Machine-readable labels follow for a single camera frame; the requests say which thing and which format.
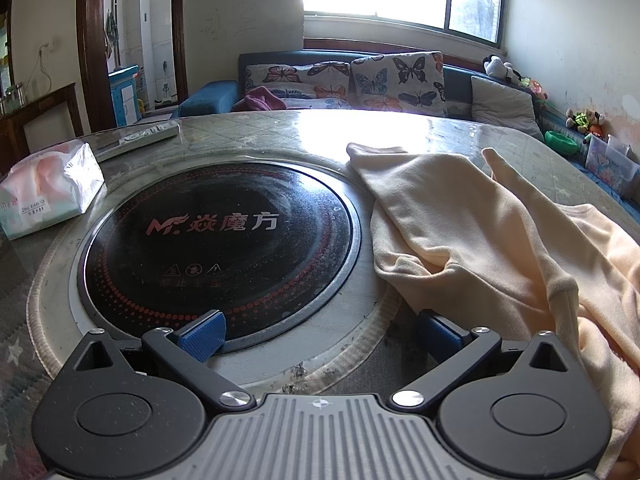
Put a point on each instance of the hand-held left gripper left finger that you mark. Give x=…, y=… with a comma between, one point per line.
x=202, y=336

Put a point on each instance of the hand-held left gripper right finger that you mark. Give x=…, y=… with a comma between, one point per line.
x=441, y=334

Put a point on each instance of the cream long-sleeve garment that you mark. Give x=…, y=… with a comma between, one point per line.
x=450, y=220

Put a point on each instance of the round black induction cooktop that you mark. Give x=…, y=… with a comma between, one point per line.
x=215, y=260

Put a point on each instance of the grey remote control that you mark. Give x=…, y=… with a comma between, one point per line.
x=150, y=135

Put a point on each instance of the white pink tissue pack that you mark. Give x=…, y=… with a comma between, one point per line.
x=45, y=185

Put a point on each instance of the green plastic bowl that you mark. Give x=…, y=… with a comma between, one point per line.
x=561, y=141

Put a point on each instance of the plain grey cushion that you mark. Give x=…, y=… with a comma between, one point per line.
x=502, y=105

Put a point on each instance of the clear plastic storage box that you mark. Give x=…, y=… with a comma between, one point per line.
x=607, y=165

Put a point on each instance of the blue corner sofa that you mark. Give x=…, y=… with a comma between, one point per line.
x=210, y=97

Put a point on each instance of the pink cloth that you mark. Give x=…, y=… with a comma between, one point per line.
x=260, y=100

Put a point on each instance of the blue cabinet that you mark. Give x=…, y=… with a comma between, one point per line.
x=122, y=97

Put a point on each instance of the square butterfly print cushion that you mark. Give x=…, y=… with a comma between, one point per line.
x=400, y=85

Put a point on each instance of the brown green plush toys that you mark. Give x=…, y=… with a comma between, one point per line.
x=582, y=121

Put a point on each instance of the colourful small toys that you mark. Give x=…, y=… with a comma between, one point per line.
x=534, y=89

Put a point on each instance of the brown wooden cabinet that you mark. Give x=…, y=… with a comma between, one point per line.
x=45, y=120

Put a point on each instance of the panda plush toy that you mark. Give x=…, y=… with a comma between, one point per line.
x=500, y=69

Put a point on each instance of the hanging cloths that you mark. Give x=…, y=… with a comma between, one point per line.
x=111, y=35

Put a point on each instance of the dark brown door frame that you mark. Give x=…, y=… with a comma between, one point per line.
x=92, y=35

